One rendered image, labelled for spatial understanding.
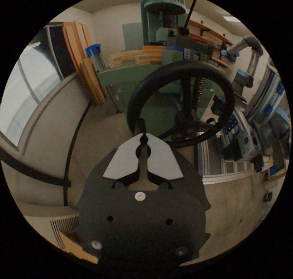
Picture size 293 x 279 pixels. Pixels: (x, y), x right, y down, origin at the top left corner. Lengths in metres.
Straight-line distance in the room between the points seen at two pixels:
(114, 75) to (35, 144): 1.13
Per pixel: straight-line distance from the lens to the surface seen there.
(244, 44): 1.04
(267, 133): 0.65
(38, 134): 1.26
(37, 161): 1.26
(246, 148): 0.56
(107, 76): 0.34
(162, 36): 0.43
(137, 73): 0.31
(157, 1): 0.46
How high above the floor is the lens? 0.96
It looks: 57 degrees down
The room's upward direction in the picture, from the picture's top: 5 degrees counter-clockwise
